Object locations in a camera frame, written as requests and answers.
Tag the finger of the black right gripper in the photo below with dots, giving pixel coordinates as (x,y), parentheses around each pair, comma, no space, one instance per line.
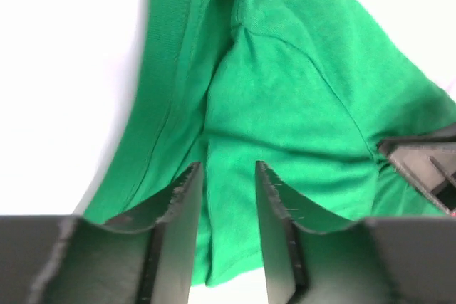
(427,162)

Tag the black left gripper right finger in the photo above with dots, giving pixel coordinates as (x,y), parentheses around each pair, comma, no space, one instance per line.
(312,255)

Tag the green t-shirt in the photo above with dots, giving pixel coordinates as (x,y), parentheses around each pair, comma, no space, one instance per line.
(308,86)

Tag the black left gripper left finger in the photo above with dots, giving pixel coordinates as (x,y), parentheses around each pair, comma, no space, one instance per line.
(144,255)

